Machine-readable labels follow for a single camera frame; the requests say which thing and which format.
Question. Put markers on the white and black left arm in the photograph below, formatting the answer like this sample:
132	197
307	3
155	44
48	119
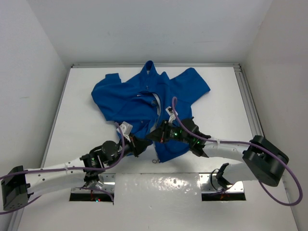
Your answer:
20	186

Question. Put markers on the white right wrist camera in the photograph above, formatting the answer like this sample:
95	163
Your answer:
172	114

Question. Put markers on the blue zip-up jacket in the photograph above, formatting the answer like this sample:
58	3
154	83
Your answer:
142	100

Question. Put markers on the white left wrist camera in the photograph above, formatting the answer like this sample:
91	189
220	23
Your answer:
126	129

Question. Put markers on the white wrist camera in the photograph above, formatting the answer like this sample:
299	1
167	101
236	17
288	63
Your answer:
172	114
126	129

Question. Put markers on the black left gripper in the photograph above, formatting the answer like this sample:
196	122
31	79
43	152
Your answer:
138	145

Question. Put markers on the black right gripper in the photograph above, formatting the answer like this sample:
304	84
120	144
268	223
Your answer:
160	134

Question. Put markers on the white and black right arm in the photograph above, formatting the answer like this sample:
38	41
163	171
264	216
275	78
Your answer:
260	160

